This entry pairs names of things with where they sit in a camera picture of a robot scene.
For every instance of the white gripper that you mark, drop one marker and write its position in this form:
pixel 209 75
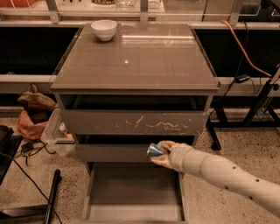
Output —
pixel 180 158

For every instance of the blue silver redbull can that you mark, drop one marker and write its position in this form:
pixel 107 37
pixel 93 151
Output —
pixel 154 151

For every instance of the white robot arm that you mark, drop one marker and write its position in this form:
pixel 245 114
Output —
pixel 217 171

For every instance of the grey open bottom drawer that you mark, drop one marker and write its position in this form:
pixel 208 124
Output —
pixel 134 193

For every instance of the grey drawer cabinet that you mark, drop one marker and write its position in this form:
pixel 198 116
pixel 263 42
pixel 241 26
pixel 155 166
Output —
pixel 158 67

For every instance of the grey middle drawer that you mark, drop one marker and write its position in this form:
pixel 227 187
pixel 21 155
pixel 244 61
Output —
pixel 112 152

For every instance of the grey top drawer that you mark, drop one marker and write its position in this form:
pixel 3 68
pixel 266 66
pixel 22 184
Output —
pixel 102 122

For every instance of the black power adapter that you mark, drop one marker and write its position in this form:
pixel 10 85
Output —
pixel 241 78

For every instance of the black metal bar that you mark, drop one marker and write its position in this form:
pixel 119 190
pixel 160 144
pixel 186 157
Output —
pixel 52 196

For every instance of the clear plastic container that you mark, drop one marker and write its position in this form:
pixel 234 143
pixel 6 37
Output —
pixel 55 135

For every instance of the white ceramic bowl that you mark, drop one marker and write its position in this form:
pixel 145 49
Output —
pixel 104 29

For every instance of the orange cloth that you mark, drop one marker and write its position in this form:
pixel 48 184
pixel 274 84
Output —
pixel 28 129

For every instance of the black table leg frame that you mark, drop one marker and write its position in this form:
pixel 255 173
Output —
pixel 261 112

